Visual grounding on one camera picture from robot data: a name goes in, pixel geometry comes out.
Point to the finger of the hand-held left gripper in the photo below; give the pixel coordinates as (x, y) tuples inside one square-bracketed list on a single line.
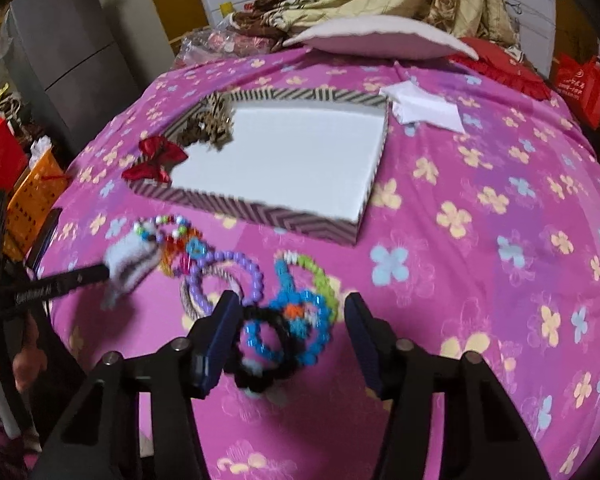
[(60, 285)]

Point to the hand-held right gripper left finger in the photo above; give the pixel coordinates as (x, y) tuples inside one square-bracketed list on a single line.
[(225, 340)]

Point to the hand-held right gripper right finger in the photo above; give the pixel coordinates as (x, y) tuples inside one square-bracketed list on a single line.
[(362, 340)]

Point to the black scrunchie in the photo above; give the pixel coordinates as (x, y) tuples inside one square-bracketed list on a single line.
[(260, 313)]

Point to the grey fuzzy scrunchie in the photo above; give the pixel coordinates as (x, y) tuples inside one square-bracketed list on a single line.
[(130, 260)]

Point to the orange plastic hair accessory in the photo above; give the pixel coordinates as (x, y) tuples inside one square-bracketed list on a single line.
[(170, 260)]

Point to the striped cardboard box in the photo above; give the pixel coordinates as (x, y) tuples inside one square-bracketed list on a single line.
[(290, 160)]

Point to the person's left hand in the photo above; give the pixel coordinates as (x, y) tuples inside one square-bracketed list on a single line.
[(29, 362)]

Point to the orange basket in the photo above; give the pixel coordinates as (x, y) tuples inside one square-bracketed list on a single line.
[(35, 200)]

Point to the red paper bag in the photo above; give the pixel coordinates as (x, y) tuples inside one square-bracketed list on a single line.
[(0, 155)]

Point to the white rod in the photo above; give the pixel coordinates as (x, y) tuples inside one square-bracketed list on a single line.
[(1, 402)]

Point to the pink floral bedsheet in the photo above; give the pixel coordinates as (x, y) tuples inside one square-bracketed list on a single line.
[(480, 260)]

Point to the red bow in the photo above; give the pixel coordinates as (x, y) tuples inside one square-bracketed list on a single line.
[(155, 152)]

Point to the grey refrigerator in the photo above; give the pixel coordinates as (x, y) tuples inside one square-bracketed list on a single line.
[(65, 55)]

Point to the leopard print bow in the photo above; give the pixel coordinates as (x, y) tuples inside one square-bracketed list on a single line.
[(205, 122)]

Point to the white tissue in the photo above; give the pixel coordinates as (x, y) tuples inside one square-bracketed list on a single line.
[(425, 107)]

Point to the clear plastic bag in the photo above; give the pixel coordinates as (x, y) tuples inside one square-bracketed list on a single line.
[(215, 42)]

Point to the pale pink pillow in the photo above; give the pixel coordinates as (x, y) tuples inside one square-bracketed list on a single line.
[(380, 37)]

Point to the red frilled cushion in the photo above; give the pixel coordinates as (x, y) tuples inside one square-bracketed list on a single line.
[(505, 67)]

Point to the yellow bottle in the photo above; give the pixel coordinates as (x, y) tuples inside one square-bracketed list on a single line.
[(226, 10)]

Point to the red shopping bag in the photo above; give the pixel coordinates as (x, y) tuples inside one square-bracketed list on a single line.
[(582, 92)]

